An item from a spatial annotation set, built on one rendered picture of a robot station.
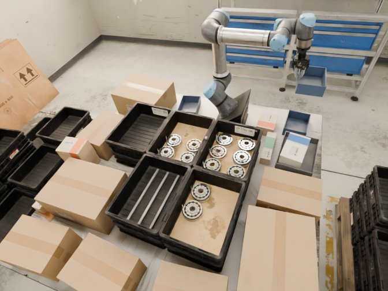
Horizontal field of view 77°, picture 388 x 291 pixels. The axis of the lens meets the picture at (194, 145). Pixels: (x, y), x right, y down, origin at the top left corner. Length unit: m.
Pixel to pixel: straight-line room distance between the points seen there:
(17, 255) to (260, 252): 1.13
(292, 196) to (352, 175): 1.40
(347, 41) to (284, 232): 2.34
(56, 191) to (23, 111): 2.41
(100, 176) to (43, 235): 0.39
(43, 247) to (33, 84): 2.81
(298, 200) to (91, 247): 1.03
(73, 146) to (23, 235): 0.54
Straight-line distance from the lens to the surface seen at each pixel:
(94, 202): 1.40
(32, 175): 2.52
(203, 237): 1.25
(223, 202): 1.32
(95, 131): 1.81
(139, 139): 1.68
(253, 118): 1.92
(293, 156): 1.46
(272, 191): 1.35
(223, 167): 1.44
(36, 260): 1.45
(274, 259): 1.17
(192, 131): 1.64
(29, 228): 1.56
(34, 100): 3.93
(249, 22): 3.05
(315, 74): 1.75
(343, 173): 2.68
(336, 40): 3.12
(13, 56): 3.89
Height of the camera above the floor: 2.00
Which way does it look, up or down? 49 degrees down
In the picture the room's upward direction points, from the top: 8 degrees counter-clockwise
